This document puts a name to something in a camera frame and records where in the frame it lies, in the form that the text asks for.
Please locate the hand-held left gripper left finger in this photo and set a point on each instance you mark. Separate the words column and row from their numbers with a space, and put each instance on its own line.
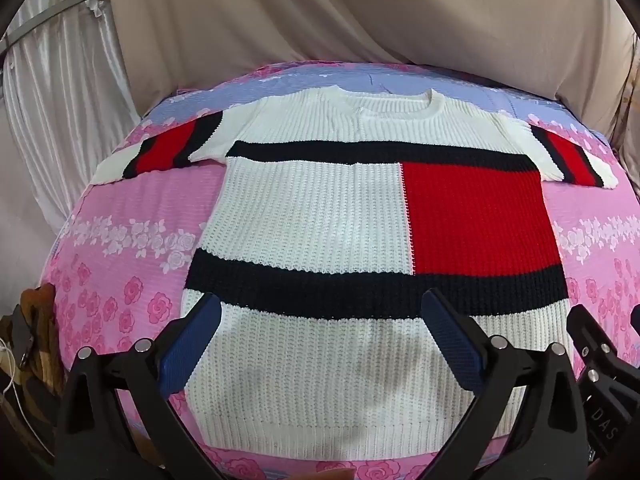
column 197, row 340

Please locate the pink floral blanket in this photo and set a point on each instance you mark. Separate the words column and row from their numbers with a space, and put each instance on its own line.
column 125, row 220

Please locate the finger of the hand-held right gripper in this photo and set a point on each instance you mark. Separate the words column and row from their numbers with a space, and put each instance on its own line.
column 592, row 330

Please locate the white red black knit sweater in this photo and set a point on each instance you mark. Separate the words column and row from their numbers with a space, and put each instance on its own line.
column 320, row 210

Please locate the brown cloth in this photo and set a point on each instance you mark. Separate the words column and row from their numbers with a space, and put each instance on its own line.
column 42, row 340

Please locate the white satin curtain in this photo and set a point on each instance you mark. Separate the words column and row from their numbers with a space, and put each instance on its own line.
column 50, row 85

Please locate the grey metal pole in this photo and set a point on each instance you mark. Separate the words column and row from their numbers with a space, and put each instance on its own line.
column 50, row 11

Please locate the beige backdrop cloth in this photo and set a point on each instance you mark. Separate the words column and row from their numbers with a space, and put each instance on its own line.
column 350, row 10

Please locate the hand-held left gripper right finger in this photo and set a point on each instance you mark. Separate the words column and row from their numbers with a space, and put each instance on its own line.
column 450, row 340

